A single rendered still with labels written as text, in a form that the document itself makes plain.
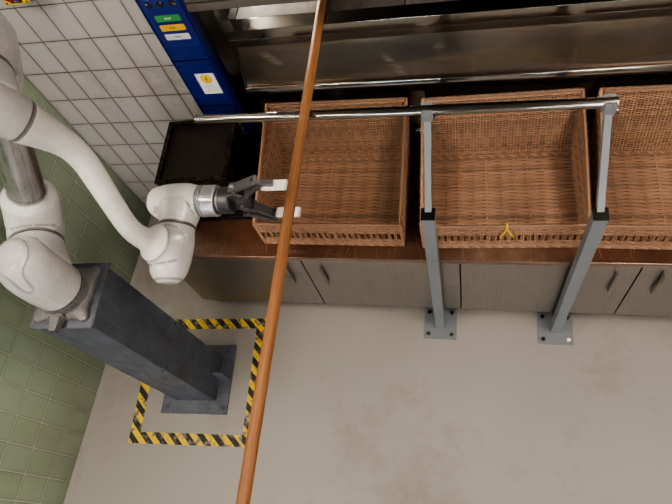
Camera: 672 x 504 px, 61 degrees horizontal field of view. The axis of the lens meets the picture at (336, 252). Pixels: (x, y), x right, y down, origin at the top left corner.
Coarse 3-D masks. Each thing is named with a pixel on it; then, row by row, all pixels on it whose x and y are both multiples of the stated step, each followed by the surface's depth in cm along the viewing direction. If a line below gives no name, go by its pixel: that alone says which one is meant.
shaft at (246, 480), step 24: (312, 48) 176; (312, 72) 172; (288, 192) 153; (288, 216) 150; (288, 240) 147; (264, 336) 136; (264, 360) 133; (264, 384) 130; (264, 408) 129; (240, 480) 122
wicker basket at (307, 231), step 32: (288, 128) 225; (320, 128) 222; (352, 128) 220; (384, 128) 217; (288, 160) 237; (320, 160) 234; (352, 160) 231; (384, 160) 227; (256, 192) 211; (320, 192) 226; (352, 192) 223; (384, 192) 220; (256, 224) 208; (320, 224) 202; (352, 224) 200; (384, 224) 197
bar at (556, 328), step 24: (216, 120) 176; (240, 120) 174; (264, 120) 172; (288, 120) 171; (432, 120) 162; (600, 144) 156; (600, 168) 156; (600, 192) 158; (432, 216) 170; (600, 216) 159; (432, 240) 180; (432, 264) 196; (576, 264) 184; (432, 288) 214; (576, 288) 199; (432, 312) 255; (456, 312) 253; (432, 336) 250; (552, 336) 240
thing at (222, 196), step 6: (222, 192) 155; (228, 192) 154; (240, 192) 154; (216, 198) 154; (222, 198) 154; (228, 198) 154; (234, 198) 154; (252, 198) 157; (216, 204) 155; (222, 204) 154; (228, 204) 154; (234, 204) 157; (246, 204) 156; (252, 204) 157; (222, 210) 156; (228, 210) 155; (234, 210) 158
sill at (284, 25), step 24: (456, 0) 177; (480, 0) 175; (504, 0) 173; (528, 0) 171; (552, 0) 169; (576, 0) 167; (600, 0) 165; (624, 0) 164; (648, 0) 163; (240, 24) 192; (264, 24) 190; (288, 24) 188; (312, 24) 185; (336, 24) 184; (360, 24) 183; (384, 24) 181; (408, 24) 180; (432, 24) 179
